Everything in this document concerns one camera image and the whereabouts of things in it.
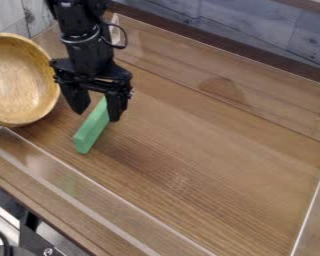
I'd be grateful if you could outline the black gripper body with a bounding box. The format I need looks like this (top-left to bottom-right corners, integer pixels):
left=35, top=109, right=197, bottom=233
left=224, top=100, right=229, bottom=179
left=50, top=28, right=132, bottom=94

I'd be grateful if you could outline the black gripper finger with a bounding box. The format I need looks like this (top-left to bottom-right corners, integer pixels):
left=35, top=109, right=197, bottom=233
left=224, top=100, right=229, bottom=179
left=59, top=83, right=90, bottom=115
left=105, top=90, right=130, bottom=122

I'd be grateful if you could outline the green rectangular stick block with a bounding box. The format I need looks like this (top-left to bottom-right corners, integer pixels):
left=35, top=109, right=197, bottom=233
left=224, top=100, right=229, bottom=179
left=73, top=99, right=109, bottom=154

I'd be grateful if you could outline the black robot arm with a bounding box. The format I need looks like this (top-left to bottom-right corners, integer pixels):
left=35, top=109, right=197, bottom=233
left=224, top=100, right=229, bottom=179
left=46, top=0, right=133, bottom=122

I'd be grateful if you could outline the wooden bowl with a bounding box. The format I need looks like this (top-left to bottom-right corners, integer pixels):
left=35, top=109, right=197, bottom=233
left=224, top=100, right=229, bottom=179
left=0, top=32, right=59, bottom=127

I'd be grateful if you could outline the clear acrylic corner bracket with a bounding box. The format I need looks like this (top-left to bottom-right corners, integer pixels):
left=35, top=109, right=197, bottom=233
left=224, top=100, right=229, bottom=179
left=109, top=14, right=128, bottom=49

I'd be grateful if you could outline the clear acrylic tray wall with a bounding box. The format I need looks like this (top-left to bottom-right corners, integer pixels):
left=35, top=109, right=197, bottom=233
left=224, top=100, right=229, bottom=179
left=0, top=18, right=320, bottom=256

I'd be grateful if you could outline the black metal table bracket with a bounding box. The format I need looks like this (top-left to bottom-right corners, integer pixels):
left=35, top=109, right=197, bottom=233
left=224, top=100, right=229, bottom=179
left=18, top=211, right=66, bottom=256

